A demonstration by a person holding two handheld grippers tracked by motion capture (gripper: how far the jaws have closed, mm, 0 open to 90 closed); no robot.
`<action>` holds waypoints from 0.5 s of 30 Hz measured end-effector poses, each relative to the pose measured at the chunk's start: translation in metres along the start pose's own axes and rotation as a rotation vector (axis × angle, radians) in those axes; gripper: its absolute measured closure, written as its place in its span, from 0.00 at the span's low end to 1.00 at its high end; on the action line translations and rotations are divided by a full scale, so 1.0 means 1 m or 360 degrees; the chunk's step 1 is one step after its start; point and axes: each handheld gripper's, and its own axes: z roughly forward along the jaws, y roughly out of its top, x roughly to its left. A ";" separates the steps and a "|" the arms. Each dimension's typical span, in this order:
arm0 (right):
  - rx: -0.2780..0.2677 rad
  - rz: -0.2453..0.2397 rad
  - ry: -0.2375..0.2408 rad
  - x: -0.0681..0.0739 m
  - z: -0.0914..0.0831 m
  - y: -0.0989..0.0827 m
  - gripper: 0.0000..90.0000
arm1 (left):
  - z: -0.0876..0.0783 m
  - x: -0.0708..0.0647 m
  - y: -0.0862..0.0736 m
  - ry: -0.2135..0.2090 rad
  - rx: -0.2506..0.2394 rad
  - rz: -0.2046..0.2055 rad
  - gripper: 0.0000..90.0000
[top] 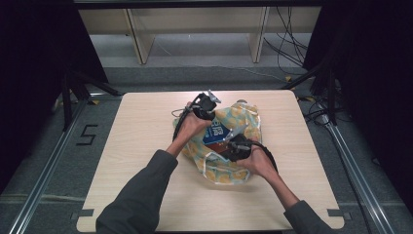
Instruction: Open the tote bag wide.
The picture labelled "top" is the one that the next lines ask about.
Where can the person's left hand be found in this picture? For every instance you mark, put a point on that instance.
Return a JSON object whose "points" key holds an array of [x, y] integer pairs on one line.
{"points": [[191, 126]]}

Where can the black tripod stand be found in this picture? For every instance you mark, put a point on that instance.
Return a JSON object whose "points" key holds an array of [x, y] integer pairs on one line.
{"points": [[324, 87], [73, 91]]}

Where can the clear plastic bag of snacks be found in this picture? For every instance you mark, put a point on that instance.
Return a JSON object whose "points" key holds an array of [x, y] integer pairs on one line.
{"points": [[233, 117]]}

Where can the aluminium floor rail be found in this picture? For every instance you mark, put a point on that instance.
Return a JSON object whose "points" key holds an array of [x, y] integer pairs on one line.
{"points": [[45, 169], [357, 172]]}

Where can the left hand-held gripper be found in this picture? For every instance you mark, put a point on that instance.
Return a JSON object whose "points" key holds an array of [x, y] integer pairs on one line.
{"points": [[204, 109]]}

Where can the blue snack packet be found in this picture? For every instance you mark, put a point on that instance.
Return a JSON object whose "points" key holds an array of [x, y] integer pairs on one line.
{"points": [[216, 133]]}

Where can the light wooden shelf unit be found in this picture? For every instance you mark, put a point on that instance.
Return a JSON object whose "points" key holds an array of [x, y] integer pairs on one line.
{"points": [[195, 29]]}

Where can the person's right hand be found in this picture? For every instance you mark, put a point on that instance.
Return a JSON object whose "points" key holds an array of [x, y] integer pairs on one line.
{"points": [[259, 162]]}

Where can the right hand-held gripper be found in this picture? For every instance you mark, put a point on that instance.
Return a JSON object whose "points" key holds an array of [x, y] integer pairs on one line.
{"points": [[238, 148]]}

